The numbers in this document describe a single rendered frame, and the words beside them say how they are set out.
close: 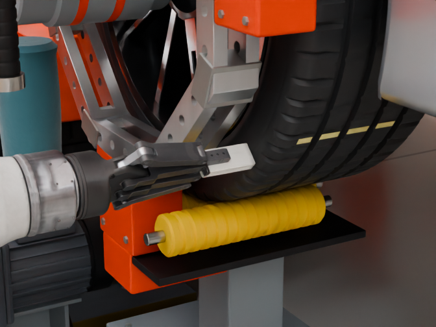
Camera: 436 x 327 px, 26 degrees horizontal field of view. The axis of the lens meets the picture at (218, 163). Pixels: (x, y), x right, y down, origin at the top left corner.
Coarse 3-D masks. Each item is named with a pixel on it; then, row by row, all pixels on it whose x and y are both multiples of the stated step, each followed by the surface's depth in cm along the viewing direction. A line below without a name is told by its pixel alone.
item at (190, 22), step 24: (192, 0) 135; (120, 24) 149; (144, 24) 144; (168, 24) 153; (192, 24) 129; (120, 48) 148; (144, 48) 149; (168, 48) 137; (192, 48) 130; (264, 48) 110; (144, 72) 147; (168, 72) 139; (192, 72) 131; (144, 96) 144; (168, 96) 142; (240, 120) 119
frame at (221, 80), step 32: (64, 32) 145; (96, 32) 147; (224, 32) 104; (64, 64) 145; (96, 64) 145; (224, 64) 105; (256, 64) 106; (192, 96) 110; (224, 96) 107; (96, 128) 137; (128, 128) 138; (192, 128) 111; (224, 128) 115
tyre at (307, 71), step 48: (336, 0) 103; (384, 0) 106; (288, 48) 106; (336, 48) 105; (288, 96) 107; (336, 96) 109; (288, 144) 112; (336, 144) 118; (384, 144) 123; (192, 192) 133; (240, 192) 122
